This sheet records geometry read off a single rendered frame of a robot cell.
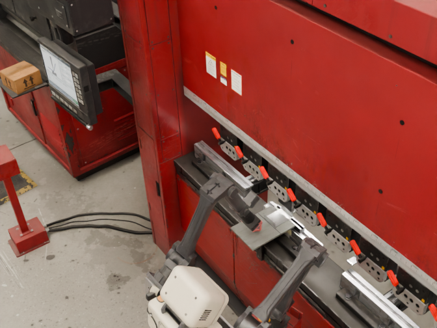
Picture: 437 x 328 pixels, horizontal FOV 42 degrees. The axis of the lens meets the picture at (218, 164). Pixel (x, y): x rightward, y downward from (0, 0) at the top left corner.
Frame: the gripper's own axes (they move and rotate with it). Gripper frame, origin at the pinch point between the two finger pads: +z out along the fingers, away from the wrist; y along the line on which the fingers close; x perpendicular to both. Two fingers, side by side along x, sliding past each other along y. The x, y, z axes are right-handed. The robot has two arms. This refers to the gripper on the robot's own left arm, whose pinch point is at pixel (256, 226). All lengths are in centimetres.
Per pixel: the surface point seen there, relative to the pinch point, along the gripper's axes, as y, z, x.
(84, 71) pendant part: 97, -65, 3
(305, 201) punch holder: -17.0, -10.2, -23.1
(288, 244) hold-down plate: -9.6, 17.5, -4.8
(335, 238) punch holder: -37.4, -4.5, -19.3
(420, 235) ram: -75, -33, -36
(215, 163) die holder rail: 58, 13, -11
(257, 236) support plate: -3.1, 2.0, 3.3
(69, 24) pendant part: 102, -86, -8
